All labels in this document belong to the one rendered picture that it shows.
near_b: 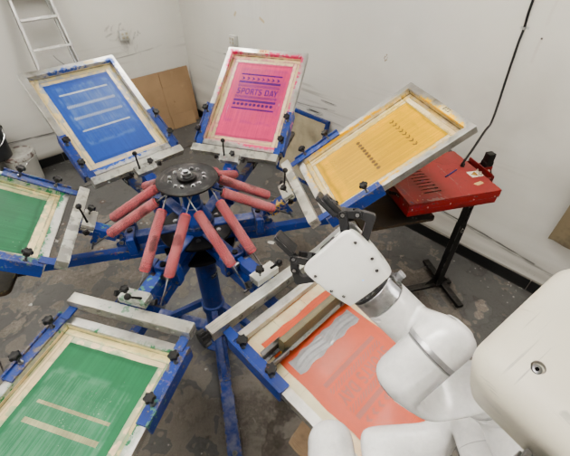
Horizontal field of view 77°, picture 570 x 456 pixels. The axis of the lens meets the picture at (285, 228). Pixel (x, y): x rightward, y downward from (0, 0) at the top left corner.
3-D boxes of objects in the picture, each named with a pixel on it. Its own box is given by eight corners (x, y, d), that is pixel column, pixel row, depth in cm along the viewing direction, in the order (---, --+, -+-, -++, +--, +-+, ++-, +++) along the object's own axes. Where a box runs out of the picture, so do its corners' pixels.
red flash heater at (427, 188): (453, 164, 242) (460, 147, 234) (500, 204, 208) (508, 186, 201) (370, 175, 231) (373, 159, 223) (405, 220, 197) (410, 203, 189)
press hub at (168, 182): (257, 331, 259) (242, 171, 170) (213, 367, 238) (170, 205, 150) (224, 300, 280) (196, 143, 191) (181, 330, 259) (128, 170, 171)
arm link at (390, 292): (412, 291, 51) (399, 279, 51) (365, 325, 55) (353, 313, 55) (406, 268, 58) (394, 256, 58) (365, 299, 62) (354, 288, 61)
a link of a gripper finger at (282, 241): (307, 265, 56) (276, 235, 55) (293, 277, 57) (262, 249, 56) (309, 256, 59) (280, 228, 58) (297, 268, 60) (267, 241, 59)
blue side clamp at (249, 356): (289, 392, 132) (289, 384, 127) (280, 402, 129) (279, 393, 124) (238, 340, 148) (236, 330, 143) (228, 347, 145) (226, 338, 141)
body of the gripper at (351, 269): (403, 283, 51) (347, 229, 50) (350, 321, 55) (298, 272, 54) (398, 261, 58) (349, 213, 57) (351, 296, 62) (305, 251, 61)
